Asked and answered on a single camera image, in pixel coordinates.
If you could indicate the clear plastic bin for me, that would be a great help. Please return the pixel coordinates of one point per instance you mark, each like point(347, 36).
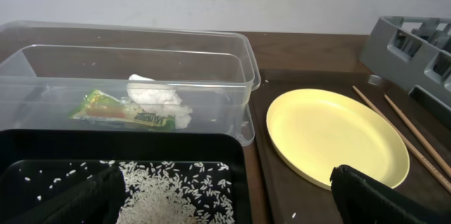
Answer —
point(48, 68)

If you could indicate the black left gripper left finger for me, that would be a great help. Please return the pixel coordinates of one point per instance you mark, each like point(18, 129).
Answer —
point(96, 200)

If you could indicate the white napkin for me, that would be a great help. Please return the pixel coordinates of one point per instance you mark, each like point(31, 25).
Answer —
point(161, 100)

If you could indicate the wooden chopstick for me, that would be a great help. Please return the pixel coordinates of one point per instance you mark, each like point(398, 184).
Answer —
point(423, 160)
point(429, 148)

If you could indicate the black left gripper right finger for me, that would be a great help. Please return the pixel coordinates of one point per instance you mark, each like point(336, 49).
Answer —
point(361, 199)

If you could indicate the yellow plate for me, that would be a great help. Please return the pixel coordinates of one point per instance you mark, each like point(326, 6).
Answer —
point(314, 130)

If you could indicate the grey dishwasher rack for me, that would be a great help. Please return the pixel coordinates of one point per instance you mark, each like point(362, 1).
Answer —
point(414, 53)

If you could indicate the black waste tray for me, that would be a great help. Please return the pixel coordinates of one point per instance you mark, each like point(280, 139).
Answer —
point(49, 146)

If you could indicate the brown serving tray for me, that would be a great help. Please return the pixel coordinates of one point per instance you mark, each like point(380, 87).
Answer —
point(292, 199)

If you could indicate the green snack wrapper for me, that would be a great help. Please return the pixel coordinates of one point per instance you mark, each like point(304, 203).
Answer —
point(98, 106)

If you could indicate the rice and food scraps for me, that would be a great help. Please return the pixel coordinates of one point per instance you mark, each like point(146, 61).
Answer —
point(155, 191)

